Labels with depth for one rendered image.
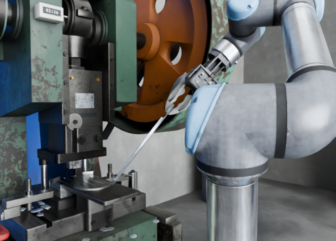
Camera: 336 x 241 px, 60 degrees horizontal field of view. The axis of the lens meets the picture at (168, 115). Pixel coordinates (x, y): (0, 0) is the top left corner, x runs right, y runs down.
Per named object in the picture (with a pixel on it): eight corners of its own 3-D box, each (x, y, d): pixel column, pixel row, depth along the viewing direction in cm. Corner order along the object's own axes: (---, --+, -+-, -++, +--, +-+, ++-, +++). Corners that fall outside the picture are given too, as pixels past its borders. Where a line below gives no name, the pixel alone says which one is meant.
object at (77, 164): (83, 167, 107) (82, 157, 107) (70, 169, 104) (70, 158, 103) (78, 165, 109) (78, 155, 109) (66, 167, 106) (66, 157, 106)
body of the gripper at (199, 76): (184, 78, 76) (216, 46, 77) (178, 80, 85) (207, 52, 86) (204, 99, 77) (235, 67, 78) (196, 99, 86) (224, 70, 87)
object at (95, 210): (142, 231, 92) (141, 189, 92) (104, 247, 82) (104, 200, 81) (98, 211, 109) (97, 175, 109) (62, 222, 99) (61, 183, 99)
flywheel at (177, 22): (119, 7, 171) (135, 129, 165) (88, -2, 157) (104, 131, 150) (222, -64, 122) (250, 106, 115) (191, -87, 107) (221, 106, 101)
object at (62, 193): (98, 188, 109) (98, 176, 109) (60, 198, 99) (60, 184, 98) (86, 184, 116) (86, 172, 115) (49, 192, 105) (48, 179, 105)
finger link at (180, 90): (160, 104, 77) (185, 80, 78) (157, 104, 83) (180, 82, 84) (168, 112, 78) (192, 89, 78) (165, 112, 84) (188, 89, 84)
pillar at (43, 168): (48, 191, 106) (48, 153, 105) (42, 193, 104) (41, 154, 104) (46, 190, 107) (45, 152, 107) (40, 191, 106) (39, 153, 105)
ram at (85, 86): (110, 150, 103) (110, 66, 102) (71, 155, 92) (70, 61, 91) (85, 145, 115) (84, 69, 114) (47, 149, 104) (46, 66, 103)
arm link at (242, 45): (245, 5, 81) (245, 24, 89) (218, 32, 80) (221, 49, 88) (268, 18, 78) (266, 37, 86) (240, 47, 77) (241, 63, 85)
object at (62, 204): (108, 196, 110) (108, 188, 109) (57, 210, 95) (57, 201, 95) (85, 187, 121) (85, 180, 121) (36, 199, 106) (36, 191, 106)
